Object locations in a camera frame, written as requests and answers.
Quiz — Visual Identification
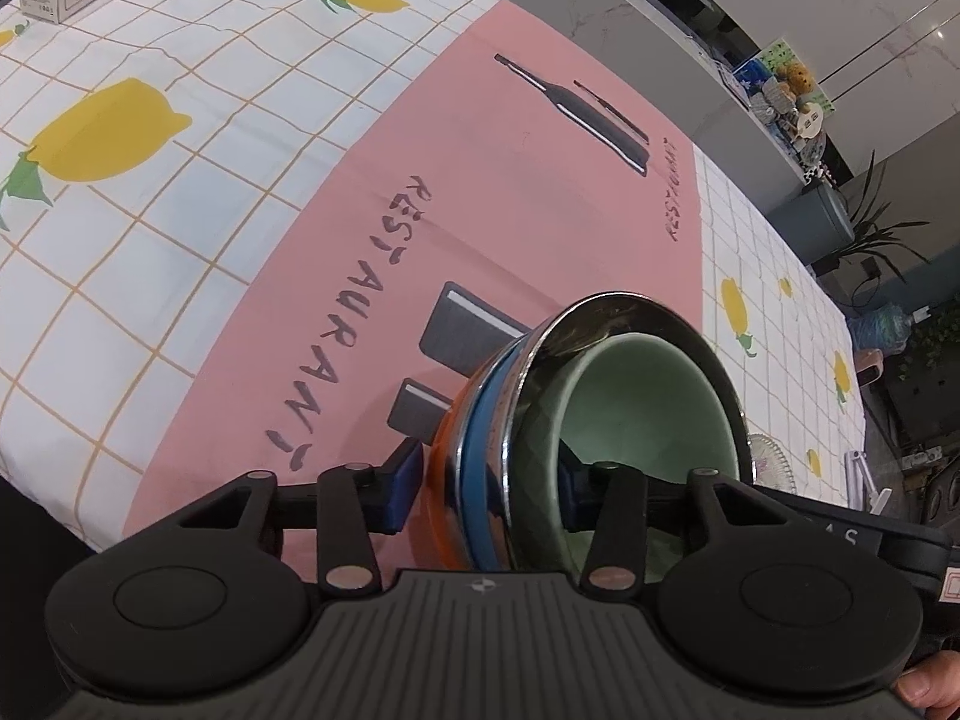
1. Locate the pile of colourful toys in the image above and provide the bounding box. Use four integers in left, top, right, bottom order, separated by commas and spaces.
731, 36, 835, 170

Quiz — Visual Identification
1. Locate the small white fan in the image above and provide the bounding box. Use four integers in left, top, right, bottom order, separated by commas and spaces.
748, 431, 794, 496

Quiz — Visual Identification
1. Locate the stainless steel bowl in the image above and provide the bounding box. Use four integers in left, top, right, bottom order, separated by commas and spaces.
491, 292, 753, 572

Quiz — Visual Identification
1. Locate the grey trash can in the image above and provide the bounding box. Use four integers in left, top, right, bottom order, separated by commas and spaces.
771, 184, 856, 265

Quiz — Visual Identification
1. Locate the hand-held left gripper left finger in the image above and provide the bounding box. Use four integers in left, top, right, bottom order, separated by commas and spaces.
161, 439, 425, 602

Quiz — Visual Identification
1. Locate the pink printed placemat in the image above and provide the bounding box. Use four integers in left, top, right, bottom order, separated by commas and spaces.
124, 0, 706, 572

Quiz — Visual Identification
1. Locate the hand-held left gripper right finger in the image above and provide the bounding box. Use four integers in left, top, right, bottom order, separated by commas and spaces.
556, 446, 775, 595

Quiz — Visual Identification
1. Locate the blue plastic bag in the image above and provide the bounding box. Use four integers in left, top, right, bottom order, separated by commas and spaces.
850, 303, 914, 355

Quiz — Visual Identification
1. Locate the green potted plant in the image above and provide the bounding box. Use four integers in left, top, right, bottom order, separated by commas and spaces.
846, 152, 932, 305

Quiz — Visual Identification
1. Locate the person's right hand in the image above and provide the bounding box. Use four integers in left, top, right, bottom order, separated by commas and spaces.
895, 649, 960, 718

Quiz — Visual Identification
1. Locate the blue bowl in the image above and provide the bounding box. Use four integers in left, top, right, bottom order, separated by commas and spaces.
454, 360, 518, 572

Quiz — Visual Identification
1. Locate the white folding stand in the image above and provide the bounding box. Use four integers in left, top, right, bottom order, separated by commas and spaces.
844, 448, 895, 512

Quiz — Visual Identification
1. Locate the green ceramic bowl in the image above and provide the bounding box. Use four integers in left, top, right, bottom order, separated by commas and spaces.
534, 333, 740, 584

